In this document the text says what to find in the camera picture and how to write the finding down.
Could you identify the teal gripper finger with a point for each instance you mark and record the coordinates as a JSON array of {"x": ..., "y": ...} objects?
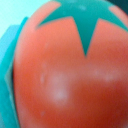
[{"x": 8, "y": 42}]

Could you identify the red toy tomato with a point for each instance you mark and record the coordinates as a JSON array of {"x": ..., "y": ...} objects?
[{"x": 71, "y": 66}]

